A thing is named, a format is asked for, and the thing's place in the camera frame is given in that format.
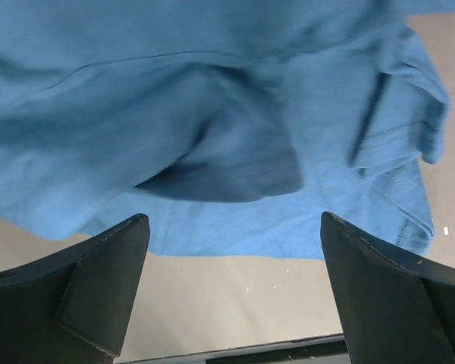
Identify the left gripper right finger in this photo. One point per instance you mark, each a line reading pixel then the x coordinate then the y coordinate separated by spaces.
pixel 394 306

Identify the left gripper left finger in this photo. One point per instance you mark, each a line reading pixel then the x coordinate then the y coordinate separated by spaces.
pixel 74 306

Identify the blue t shirt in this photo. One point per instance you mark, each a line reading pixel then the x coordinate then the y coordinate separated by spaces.
pixel 232 124

